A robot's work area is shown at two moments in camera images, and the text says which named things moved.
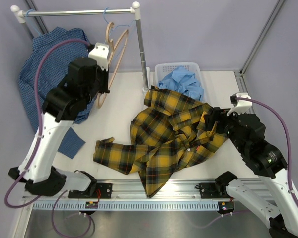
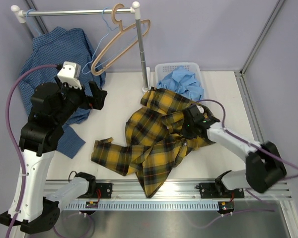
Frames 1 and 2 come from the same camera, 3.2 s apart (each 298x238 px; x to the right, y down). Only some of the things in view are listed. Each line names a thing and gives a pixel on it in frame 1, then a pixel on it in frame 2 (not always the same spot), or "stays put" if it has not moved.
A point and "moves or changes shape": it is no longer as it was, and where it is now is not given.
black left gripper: x=105 y=74 → x=95 y=102
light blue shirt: x=181 y=80 stays put
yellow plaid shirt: x=168 y=134 moves or changes shape
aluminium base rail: x=176 y=190 stays put
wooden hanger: x=113 y=44 → x=121 y=29
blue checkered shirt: x=53 y=70 stays put
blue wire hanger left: x=26 y=16 stays put
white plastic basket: x=162 y=70 stays put
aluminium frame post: x=241 y=74 stays put
